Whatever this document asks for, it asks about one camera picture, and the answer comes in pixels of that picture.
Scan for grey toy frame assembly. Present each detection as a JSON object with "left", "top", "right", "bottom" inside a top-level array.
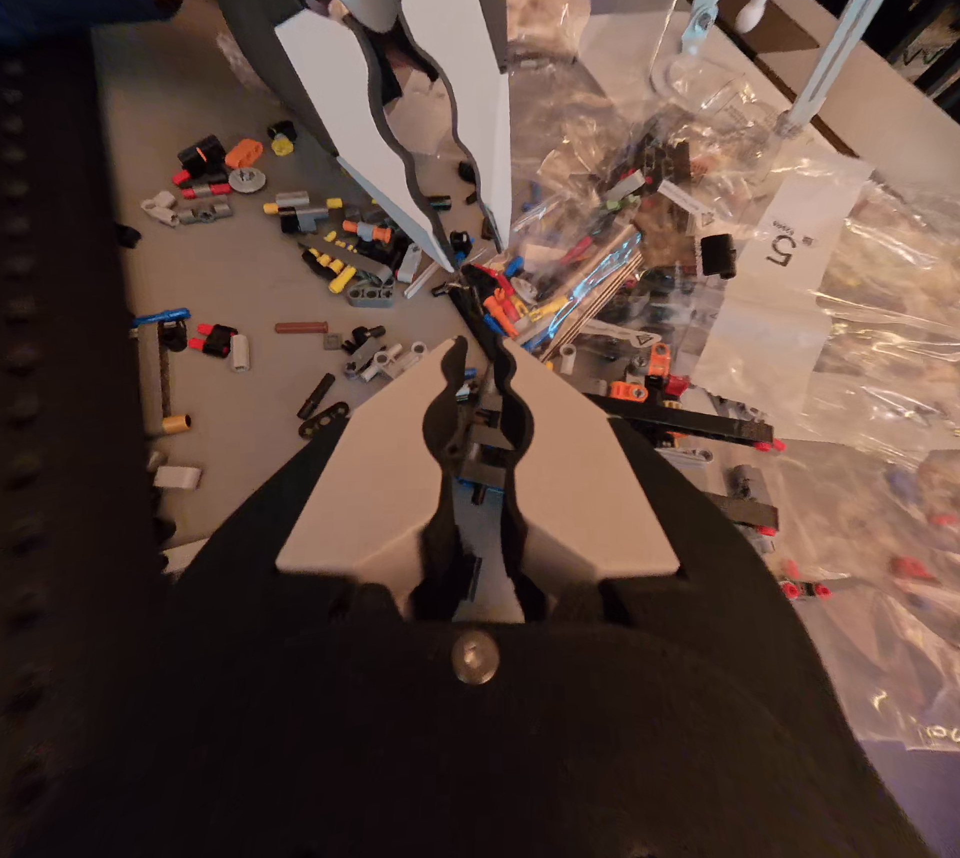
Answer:
[{"left": 453, "top": 378, "right": 526, "bottom": 507}]

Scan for red and grey toy pins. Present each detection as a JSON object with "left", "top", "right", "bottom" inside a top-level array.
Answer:
[{"left": 172, "top": 170, "right": 234, "bottom": 201}]

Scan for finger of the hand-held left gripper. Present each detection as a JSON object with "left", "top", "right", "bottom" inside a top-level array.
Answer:
[
  {"left": 274, "top": 9, "right": 457, "bottom": 273},
  {"left": 399, "top": 0, "right": 515, "bottom": 253}
]

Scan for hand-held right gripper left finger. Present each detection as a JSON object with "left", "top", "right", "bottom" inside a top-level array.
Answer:
[{"left": 274, "top": 337, "right": 471, "bottom": 623}]

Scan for black toy piece red pins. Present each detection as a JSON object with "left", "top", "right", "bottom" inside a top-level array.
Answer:
[{"left": 187, "top": 323, "right": 240, "bottom": 359}]

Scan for cluster of grey toy connectors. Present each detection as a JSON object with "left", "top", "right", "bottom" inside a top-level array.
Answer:
[{"left": 341, "top": 326, "right": 429, "bottom": 384}]

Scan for grey black toy block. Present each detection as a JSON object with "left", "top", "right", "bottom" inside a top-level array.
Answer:
[{"left": 262, "top": 191, "right": 345, "bottom": 235}]

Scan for blue plastic object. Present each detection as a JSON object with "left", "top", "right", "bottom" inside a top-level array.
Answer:
[{"left": 862, "top": 742, "right": 960, "bottom": 858}]

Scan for short black toy beam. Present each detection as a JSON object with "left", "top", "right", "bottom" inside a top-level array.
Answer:
[{"left": 298, "top": 401, "right": 352, "bottom": 441}]

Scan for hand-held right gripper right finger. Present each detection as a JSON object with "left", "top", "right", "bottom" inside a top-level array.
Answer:
[{"left": 491, "top": 335, "right": 682, "bottom": 623}]

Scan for black toy piece red stripe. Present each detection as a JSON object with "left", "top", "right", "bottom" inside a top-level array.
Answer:
[{"left": 177, "top": 134, "right": 228, "bottom": 175}]

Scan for black perforated pad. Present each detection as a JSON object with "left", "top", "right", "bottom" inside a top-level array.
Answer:
[{"left": 0, "top": 37, "right": 174, "bottom": 858}]

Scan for long grey toy beam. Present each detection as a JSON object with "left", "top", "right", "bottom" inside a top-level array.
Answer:
[{"left": 136, "top": 322, "right": 173, "bottom": 436}]

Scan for pile of small toy pieces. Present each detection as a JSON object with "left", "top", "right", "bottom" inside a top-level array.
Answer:
[{"left": 427, "top": 157, "right": 560, "bottom": 360}]

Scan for black chunky toy connector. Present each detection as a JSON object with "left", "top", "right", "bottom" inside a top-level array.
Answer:
[{"left": 697, "top": 233, "right": 741, "bottom": 279}]

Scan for grey toy connector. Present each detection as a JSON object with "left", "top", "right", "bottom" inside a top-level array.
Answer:
[{"left": 177, "top": 197, "right": 234, "bottom": 226}]

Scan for dark toy beam yellow pins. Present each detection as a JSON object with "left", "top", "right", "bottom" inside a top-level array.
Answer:
[{"left": 298, "top": 232, "right": 396, "bottom": 294}]

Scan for wooden book stand white legs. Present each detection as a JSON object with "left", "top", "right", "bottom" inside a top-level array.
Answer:
[{"left": 581, "top": 0, "right": 948, "bottom": 147}]

